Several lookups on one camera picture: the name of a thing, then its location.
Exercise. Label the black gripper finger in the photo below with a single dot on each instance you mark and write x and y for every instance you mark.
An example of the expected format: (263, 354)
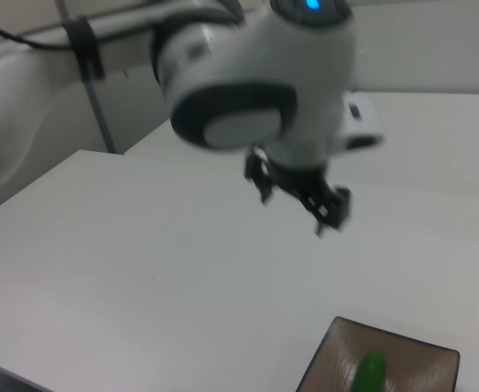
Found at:
(329, 204)
(259, 175)

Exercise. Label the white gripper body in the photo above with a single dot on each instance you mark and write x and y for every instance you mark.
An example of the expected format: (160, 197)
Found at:
(361, 118)

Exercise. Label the green cucumber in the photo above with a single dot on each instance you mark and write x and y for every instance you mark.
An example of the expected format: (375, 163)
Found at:
(369, 373)

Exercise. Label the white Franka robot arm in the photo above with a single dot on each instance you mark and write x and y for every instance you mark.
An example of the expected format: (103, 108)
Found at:
(263, 57)

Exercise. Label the square brown ceramic plate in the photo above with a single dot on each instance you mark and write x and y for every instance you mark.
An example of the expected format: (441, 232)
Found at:
(333, 359)

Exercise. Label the grey partition frame post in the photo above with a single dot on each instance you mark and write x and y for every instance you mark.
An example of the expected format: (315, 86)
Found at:
(100, 114)

